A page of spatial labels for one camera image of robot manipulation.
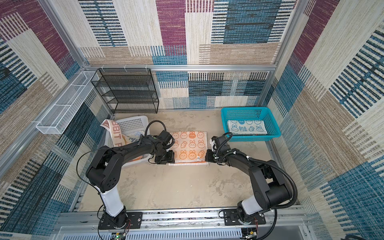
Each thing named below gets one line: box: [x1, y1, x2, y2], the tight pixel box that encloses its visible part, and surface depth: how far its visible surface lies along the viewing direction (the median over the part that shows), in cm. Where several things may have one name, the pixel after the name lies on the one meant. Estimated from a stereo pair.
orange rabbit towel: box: [100, 119, 130, 147], surface depth 99 cm
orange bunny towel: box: [168, 131, 209, 166], surface depth 101 cm
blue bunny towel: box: [227, 120, 268, 135], surface depth 110 cm
